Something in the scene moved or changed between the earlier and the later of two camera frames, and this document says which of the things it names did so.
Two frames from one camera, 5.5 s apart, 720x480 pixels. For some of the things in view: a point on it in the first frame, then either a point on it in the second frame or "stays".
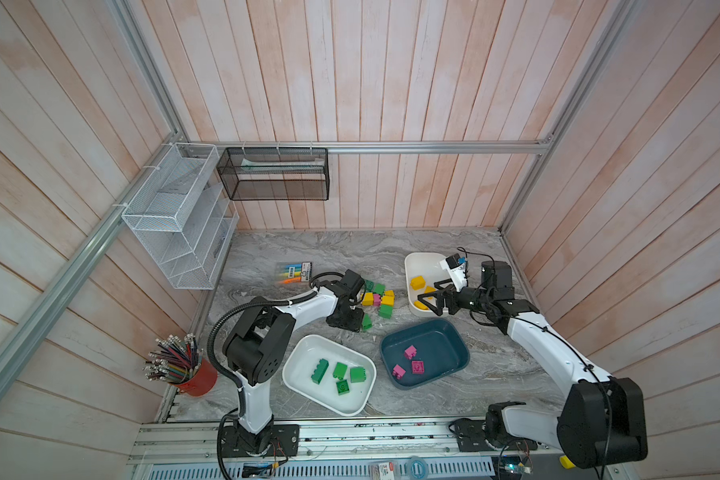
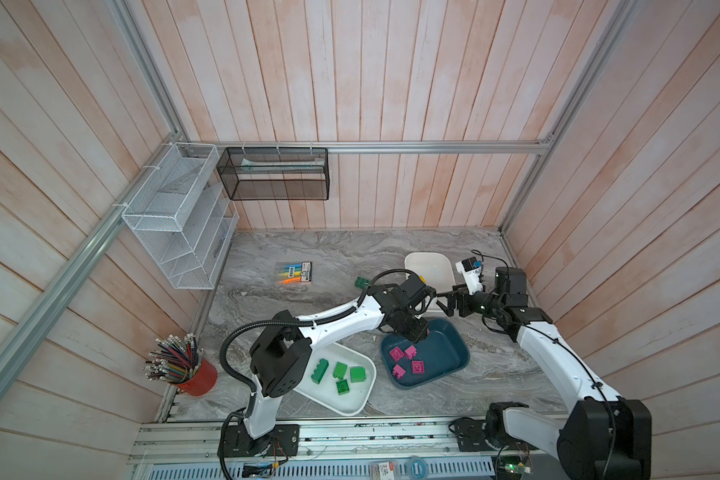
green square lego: [342, 387] stays
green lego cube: [340, 370] stays
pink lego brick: [398, 371] stays
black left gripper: [354, 325] -> [415, 334]
